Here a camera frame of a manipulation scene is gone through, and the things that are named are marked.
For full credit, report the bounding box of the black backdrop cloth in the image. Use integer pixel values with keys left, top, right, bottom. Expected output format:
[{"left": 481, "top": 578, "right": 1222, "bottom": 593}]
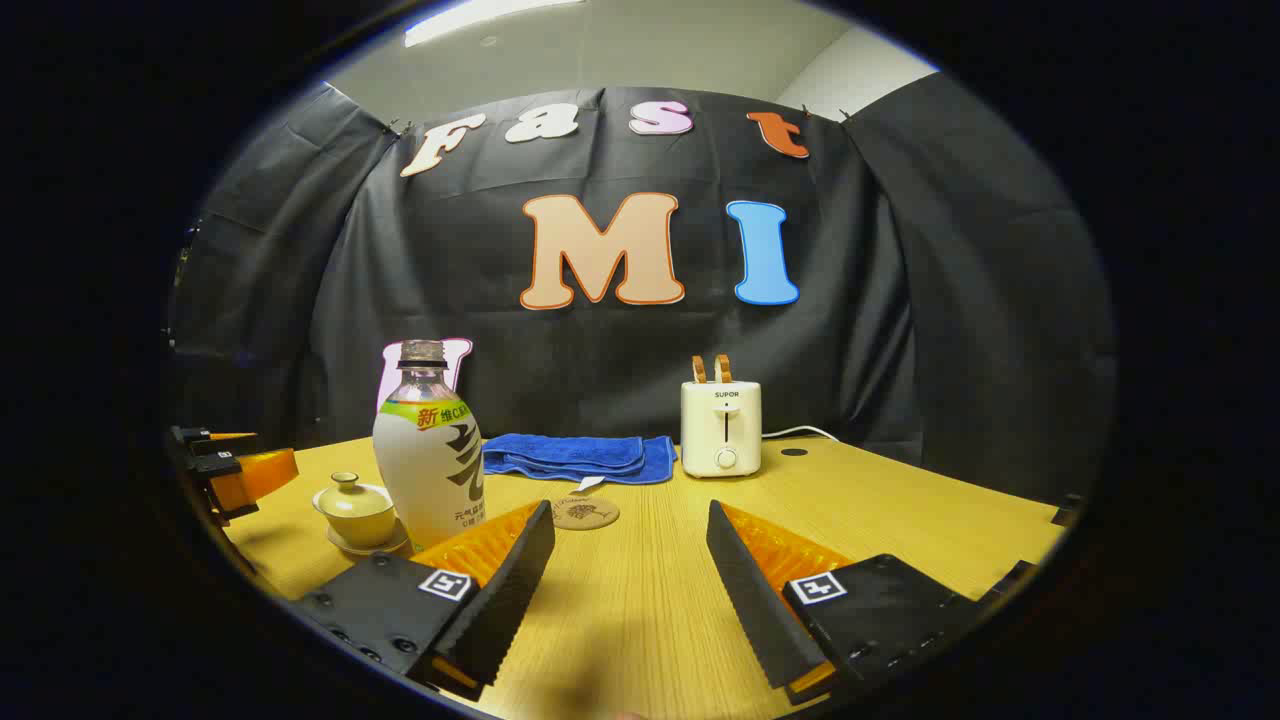
[{"left": 165, "top": 75, "right": 1116, "bottom": 501}]

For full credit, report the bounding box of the yellow-green teacup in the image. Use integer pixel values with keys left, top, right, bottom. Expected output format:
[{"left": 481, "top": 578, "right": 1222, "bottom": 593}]
[{"left": 312, "top": 488, "right": 397, "bottom": 548}]

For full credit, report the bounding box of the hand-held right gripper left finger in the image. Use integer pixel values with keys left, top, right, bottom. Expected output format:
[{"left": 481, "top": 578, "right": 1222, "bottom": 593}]
[{"left": 300, "top": 500, "right": 556, "bottom": 701}]

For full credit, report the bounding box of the folded blue towel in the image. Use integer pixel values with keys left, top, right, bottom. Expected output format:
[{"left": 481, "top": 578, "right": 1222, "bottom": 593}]
[{"left": 482, "top": 433, "right": 679, "bottom": 486}]

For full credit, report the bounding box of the white toaster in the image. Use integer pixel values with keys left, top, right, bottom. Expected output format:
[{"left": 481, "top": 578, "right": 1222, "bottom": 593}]
[{"left": 681, "top": 380, "right": 763, "bottom": 479}]

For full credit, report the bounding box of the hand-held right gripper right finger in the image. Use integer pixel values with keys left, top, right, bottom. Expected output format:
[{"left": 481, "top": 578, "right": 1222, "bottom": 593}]
[{"left": 706, "top": 500, "right": 1001, "bottom": 706}]

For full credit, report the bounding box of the round cork coaster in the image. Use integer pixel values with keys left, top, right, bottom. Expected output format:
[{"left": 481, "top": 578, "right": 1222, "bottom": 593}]
[{"left": 551, "top": 496, "right": 621, "bottom": 530}]

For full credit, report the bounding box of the white label water bottle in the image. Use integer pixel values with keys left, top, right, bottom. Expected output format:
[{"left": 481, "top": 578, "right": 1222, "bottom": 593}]
[{"left": 372, "top": 340, "right": 488, "bottom": 553}]

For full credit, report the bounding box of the yellow-green teacup lid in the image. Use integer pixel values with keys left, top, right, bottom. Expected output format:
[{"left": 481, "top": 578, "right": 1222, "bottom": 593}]
[{"left": 318, "top": 472, "right": 393, "bottom": 507}]

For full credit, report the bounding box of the yellow-green saucer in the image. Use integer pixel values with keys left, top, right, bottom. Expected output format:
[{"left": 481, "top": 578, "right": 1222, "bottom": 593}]
[{"left": 326, "top": 520, "right": 412, "bottom": 557}]

